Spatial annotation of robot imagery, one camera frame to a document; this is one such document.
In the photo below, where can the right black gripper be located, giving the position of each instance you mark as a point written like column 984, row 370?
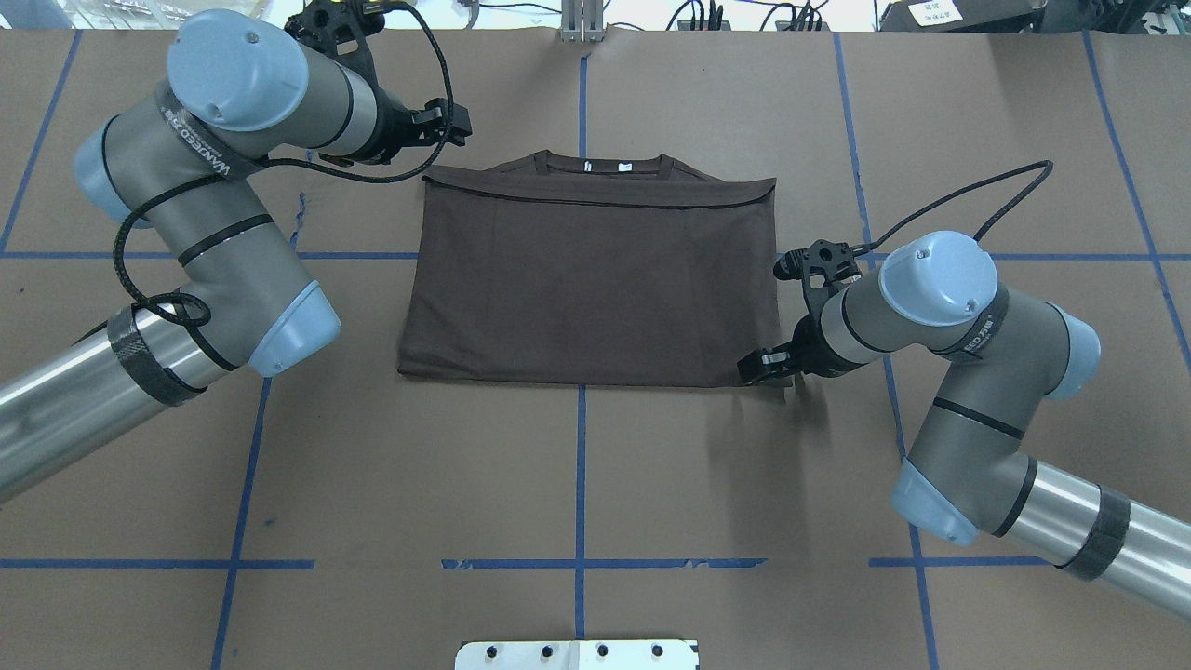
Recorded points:
column 806, row 344

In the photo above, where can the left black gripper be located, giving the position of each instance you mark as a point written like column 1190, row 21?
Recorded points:
column 394, row 124

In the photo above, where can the dark brown t-shirt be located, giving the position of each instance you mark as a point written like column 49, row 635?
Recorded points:
column 555, row 269

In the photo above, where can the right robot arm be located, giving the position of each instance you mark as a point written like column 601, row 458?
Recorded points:
column 965, row 474

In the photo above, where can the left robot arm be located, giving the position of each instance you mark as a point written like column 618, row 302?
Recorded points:
column 212, row 284

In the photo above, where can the aluminium frame post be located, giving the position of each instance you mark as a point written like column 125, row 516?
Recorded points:
column 582, row 21

